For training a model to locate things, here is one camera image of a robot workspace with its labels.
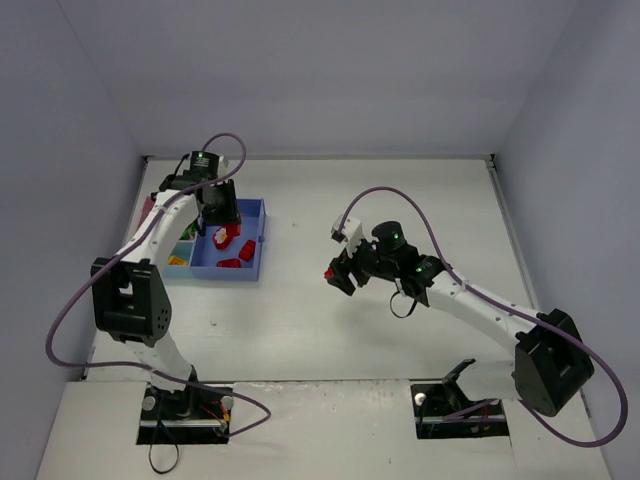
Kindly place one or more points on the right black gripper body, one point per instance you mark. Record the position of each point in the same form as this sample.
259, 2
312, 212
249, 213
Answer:
347, 273

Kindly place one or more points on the purple-blue large container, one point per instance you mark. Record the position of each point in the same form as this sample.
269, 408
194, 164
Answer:
205, 255

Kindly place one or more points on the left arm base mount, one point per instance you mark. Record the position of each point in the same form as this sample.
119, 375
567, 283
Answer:
189, 417

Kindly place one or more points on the yellow small lego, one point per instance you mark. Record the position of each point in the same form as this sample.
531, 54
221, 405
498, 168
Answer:
177, 261

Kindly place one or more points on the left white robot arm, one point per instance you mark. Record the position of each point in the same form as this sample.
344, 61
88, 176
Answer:
130, 301

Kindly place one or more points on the red flower printed lego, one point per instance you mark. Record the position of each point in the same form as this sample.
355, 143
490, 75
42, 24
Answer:
224, 235

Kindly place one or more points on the red half-round lego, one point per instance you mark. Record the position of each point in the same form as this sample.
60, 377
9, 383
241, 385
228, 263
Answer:
229, 263

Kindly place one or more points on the red brick lego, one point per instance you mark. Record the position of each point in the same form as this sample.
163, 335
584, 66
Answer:
247, 252

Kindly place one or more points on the pink container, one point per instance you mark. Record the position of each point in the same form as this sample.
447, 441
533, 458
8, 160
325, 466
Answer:
146, 208

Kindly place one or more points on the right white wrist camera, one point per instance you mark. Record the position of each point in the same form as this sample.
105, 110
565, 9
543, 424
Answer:
348, 230

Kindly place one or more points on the small green lego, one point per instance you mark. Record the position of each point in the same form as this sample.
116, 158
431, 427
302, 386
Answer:
189, 233

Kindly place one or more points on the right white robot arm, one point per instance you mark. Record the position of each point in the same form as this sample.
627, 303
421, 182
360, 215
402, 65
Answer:
544, 369

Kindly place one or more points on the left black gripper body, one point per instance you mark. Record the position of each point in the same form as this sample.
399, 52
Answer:
225, 209

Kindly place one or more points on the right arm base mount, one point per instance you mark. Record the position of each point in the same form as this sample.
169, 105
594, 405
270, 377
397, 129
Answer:
441, 410

